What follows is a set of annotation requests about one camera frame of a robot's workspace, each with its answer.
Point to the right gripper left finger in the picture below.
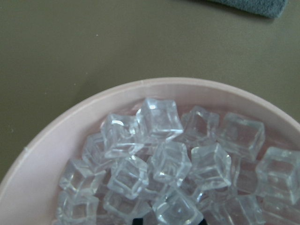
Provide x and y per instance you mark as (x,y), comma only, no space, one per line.
(137,221)

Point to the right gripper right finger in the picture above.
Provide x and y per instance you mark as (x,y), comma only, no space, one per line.
(203,222)

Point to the clear ice cubes pile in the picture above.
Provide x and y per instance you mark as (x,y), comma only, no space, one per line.
(178,167)

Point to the pink bowl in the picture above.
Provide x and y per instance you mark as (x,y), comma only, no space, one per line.
(29,191)

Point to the grey folded cloth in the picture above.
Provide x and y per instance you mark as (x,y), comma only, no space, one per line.
(270,9)

